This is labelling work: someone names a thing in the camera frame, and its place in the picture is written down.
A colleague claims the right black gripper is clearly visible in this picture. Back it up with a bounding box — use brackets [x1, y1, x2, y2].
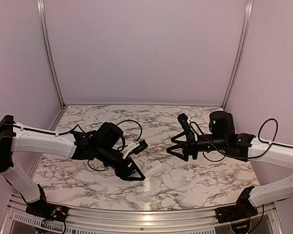
[167, 130, 227, 161]

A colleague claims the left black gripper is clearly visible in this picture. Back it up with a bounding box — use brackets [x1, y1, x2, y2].
[96, 143, 146, 180]

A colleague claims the white remote control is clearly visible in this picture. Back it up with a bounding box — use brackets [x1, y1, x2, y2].
[144, 160, 163, 177]

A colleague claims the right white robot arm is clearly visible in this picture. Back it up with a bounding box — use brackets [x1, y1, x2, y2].
[167, 111, 293, 218]

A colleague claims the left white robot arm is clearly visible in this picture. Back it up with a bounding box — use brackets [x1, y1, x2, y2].
[0, 115, 147, 217]

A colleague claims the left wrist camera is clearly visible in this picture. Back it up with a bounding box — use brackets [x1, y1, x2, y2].
[123, 140, 148, 159]

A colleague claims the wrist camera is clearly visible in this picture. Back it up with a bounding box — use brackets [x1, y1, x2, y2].
[123, 140, 148, 159]
[177, 113, 194, 137]

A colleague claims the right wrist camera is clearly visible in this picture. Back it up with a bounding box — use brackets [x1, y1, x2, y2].
[177, 113, 194, 137]

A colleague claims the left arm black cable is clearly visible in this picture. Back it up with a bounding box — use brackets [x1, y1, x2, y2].
[0, 119, 144, 173]

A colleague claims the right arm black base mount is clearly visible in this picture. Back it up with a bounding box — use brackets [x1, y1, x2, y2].
[215, 204, 258, 223]

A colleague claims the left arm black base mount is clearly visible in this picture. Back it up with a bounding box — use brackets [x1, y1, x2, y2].
[26, 203, 68, 222]

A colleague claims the right aluminium corner post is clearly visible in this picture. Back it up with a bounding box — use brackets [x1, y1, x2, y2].
[221, 0, 253, 110]

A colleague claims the aluminium corner post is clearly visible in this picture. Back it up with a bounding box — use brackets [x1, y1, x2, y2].
[37, 0, 65, 108]
[221, 0, 253, 110]

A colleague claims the left aluminium corner post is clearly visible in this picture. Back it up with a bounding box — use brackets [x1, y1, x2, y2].
[37, 0, 65, 108]

